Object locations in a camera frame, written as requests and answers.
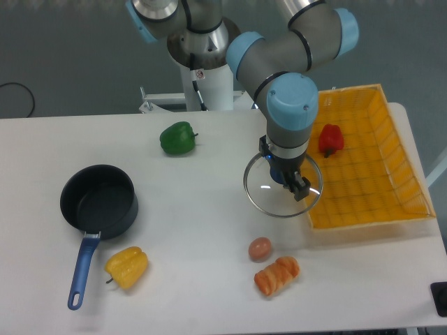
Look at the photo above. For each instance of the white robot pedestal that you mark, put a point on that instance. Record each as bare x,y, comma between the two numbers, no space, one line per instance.
207,79

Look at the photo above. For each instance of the black device at table edge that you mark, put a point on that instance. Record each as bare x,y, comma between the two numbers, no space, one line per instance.
439,295

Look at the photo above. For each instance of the green bell pepper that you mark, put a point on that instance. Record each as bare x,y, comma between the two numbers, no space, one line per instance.
178,139

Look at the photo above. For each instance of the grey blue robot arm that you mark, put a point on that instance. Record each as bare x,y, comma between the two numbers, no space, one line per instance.
273,73

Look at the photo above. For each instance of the red bell pepper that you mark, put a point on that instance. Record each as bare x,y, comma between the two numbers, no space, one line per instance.
330,140

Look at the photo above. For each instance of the orange croissant bread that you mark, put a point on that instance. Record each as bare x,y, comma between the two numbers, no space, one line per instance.
277,275

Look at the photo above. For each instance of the black saucepan blue handle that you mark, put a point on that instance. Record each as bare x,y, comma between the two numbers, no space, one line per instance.
99,201

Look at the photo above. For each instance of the brown egg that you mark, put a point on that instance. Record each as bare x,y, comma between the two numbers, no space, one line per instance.
260,248

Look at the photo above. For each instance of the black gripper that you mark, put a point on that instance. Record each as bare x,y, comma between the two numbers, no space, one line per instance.
285,166

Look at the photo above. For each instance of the yellow bell pepper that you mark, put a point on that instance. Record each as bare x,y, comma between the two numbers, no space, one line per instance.
126,267

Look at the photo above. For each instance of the round glass pot lid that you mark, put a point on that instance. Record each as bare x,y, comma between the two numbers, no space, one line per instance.
275,199

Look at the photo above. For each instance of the yellow plastic basket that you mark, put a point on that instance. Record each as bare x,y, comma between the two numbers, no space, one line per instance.
371,181

